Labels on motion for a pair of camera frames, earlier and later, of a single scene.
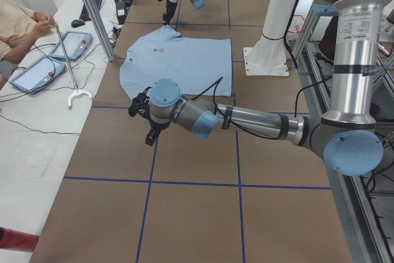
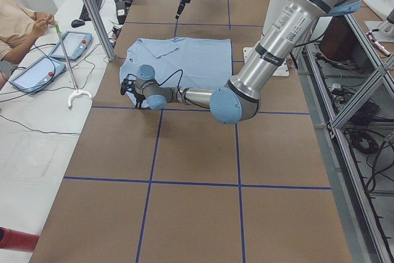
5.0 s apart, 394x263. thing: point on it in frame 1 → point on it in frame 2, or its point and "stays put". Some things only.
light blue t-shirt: x=200 y=66 stays put
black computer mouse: x=77 y=23 stays put
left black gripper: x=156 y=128 → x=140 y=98
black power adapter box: x=120 y=7 stays put
